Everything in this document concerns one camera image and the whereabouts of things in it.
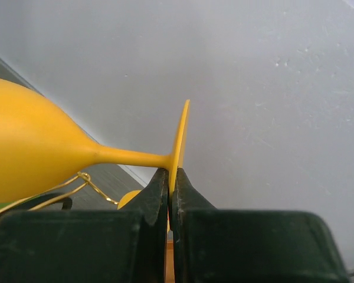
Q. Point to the wooden compartment tray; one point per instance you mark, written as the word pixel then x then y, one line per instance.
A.
pixel 169 263

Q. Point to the orange wine glass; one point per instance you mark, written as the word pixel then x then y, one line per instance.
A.
pixel 127 198
pixel 40 145

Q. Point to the orange wine glass front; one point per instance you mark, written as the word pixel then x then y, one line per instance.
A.
pixel 40 145

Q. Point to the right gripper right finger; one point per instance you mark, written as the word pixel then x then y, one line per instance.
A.
pixel 232 245

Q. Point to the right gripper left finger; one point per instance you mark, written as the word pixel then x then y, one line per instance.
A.
pixel 125 245

